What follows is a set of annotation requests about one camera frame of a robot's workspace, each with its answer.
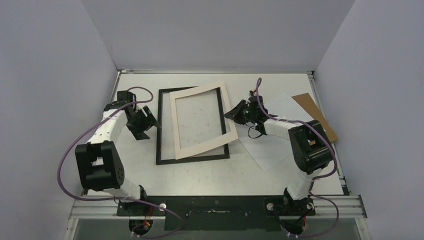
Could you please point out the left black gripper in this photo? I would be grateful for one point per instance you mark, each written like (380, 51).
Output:
(139, 132)

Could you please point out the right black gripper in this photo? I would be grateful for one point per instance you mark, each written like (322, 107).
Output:
(241, 112)

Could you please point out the black picture frame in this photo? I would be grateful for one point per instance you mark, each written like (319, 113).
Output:
(158, 154)

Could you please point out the cream mat board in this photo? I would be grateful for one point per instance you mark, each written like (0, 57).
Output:
(226, 138)

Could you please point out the white photo paper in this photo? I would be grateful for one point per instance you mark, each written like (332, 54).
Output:
(270, 150)

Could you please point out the brown cardboard backing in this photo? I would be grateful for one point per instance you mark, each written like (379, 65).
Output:
(307, 103)

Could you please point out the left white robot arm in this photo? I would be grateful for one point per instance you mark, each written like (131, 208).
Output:
(99, 165)

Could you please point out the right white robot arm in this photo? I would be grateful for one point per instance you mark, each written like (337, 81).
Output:
(310, 146)

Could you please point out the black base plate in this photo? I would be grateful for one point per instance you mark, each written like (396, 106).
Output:
(221, 213)

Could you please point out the aluminium front rail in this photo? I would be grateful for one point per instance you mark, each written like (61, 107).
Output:
(349, 207)

